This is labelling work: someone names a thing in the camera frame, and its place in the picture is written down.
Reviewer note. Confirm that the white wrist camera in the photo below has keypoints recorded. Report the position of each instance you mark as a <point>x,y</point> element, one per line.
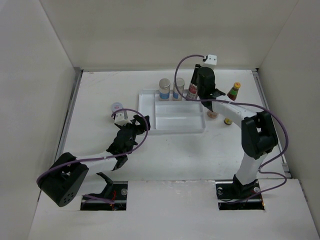
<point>210,61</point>
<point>121,118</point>

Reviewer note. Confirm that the small yellow label bottle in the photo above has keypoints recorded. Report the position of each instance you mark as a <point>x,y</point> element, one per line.
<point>228,121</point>

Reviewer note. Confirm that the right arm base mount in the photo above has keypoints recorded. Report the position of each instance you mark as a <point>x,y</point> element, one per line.
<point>233,196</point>

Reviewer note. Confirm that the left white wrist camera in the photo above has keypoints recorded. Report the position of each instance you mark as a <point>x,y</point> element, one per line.
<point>121,118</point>

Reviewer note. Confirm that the blue label spice jar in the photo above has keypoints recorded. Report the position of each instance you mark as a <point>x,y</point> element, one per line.
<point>164,89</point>

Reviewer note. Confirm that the white divided organizer tray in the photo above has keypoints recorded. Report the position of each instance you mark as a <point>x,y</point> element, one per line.
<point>171,116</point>

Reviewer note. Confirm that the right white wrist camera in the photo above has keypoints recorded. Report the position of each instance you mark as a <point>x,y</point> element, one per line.
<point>210,61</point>

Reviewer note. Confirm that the pink label spice jar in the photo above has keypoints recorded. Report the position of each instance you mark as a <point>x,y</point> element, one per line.
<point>178,89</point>

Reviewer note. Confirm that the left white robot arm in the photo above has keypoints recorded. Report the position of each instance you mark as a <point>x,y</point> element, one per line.
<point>64,178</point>

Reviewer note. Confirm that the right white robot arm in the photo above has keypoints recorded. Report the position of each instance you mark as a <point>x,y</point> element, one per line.
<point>258,134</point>

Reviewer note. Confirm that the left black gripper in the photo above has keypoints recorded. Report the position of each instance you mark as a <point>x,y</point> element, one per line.
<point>141,121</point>

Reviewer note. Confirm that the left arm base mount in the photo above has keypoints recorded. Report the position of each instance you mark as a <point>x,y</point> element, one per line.
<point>113,197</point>

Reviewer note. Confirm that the red cap chili sauce bottle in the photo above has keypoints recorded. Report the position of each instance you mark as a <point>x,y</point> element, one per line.
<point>233,92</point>

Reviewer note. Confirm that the tall dark soy sauce bottle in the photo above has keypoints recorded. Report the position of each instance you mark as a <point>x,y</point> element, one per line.
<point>192,92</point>

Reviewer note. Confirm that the red lid pink jar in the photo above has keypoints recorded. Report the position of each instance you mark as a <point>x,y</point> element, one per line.
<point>212,114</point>

